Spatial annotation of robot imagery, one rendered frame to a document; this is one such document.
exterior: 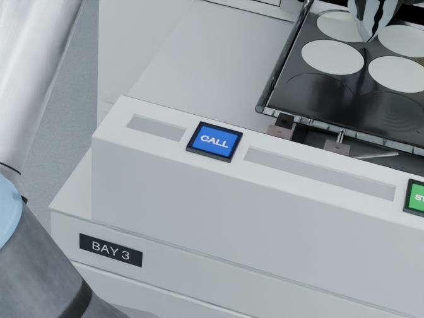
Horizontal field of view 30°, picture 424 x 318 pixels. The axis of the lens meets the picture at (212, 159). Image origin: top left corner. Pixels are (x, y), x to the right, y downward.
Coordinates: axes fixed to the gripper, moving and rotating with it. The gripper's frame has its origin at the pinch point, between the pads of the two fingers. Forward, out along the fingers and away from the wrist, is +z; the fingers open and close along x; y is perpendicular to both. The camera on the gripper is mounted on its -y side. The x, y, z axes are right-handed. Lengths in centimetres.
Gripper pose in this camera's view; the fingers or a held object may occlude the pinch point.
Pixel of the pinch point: (370, 36)
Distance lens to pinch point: 130.9
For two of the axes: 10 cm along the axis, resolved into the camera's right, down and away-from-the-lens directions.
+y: -4.0, -6.2, 6.8
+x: -9.1, 1.8, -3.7
